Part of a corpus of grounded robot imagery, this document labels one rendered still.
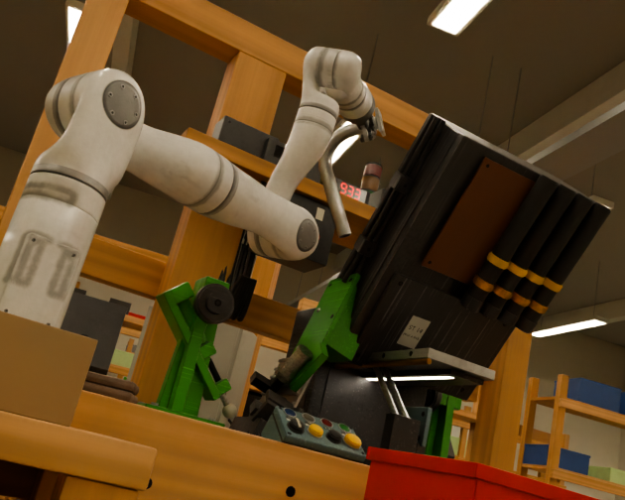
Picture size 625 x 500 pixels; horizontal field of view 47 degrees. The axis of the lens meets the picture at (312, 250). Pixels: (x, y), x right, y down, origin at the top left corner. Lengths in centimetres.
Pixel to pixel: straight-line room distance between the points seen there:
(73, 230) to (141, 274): 94
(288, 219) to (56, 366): 50
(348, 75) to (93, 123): 55
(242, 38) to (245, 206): 93
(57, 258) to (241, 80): 115
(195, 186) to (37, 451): 46
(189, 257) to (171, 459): 76
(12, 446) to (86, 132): 37
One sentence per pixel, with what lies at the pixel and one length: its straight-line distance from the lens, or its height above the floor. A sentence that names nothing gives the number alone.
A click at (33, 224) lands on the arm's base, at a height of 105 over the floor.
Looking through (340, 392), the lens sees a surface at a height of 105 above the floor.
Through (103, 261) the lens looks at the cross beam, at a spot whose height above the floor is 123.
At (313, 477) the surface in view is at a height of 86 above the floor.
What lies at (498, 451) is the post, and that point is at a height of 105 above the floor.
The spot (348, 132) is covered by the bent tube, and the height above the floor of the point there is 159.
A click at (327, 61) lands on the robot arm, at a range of 131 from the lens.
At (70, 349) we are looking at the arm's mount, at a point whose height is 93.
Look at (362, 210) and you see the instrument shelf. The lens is 182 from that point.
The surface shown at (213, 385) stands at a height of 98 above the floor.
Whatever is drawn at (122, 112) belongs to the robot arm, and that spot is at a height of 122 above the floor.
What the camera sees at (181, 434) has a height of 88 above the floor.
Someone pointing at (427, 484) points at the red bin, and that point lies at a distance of 98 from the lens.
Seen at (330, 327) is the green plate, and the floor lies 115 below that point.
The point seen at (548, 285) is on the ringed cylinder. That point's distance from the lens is 154.
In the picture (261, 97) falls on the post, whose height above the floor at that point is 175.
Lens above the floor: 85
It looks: 17 degrees up
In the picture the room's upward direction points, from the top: 14 degrees clockwise
